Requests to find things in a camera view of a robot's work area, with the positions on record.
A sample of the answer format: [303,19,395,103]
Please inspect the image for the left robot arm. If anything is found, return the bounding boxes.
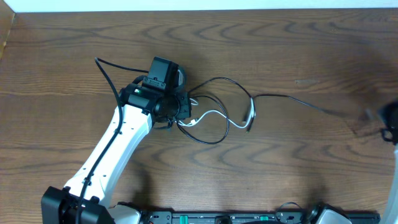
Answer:
[41,57,191,223]

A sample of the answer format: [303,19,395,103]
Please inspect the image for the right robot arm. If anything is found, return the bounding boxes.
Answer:
[378,100,397,224]

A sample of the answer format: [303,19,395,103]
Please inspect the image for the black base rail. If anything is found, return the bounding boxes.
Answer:
[118,202,381,224]

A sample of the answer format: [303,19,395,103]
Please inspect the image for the white USB cable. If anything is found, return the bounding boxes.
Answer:
[177,96,256,129]

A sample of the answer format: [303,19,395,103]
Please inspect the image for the left camera black cable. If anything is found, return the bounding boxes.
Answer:
[74,57,150,224]

